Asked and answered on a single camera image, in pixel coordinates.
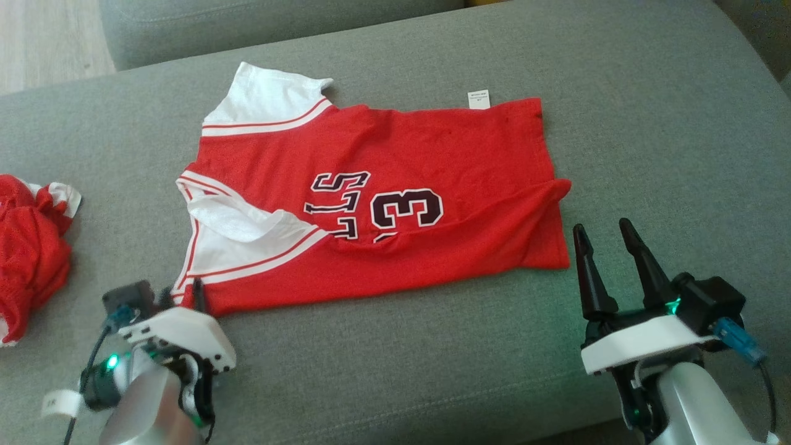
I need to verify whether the red shorts white trim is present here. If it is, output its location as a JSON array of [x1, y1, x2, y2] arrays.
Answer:
[[0, 174, 83, 347]]

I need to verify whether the grey sofa seat cushion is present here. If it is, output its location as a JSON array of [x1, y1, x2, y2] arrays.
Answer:
[[0, 0, 791, 445]]

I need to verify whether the white cable tag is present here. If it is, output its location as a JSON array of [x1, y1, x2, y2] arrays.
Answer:
[[42, 389, 84, 418]]

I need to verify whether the right camera cable blue plug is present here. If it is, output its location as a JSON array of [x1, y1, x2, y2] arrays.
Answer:
[[711, 316, 778, 436]]

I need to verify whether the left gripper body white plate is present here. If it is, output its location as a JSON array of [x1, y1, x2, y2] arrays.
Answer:
[[117, 307, 237, 430]]

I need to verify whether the grey sofa back cushion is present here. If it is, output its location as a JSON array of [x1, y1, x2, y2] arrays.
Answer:
[[99, 0, 467, 72]]

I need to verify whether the red number 23 jersey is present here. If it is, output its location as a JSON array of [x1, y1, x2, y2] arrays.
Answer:
[[170, 61, 572, 317]]

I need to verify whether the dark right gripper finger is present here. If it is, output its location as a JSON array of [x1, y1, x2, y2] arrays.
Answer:
[[572, 224, 619, 321], [619, 218, 677, 310]]

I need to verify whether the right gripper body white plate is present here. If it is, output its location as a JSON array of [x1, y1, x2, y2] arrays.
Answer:
[[581, 303, 721, 443]]

